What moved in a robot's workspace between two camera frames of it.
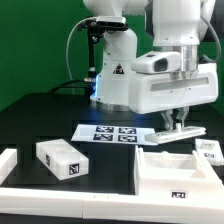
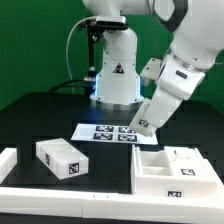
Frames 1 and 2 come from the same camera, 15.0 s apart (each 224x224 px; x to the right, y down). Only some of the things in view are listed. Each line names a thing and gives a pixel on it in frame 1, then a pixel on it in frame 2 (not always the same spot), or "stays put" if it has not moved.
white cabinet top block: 62,159 stays put
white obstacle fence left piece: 8,161 stays put
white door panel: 210,150 to 143,120
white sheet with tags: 113,134 stays put
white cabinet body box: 174,175 stays put
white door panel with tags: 165,136 to 186,162
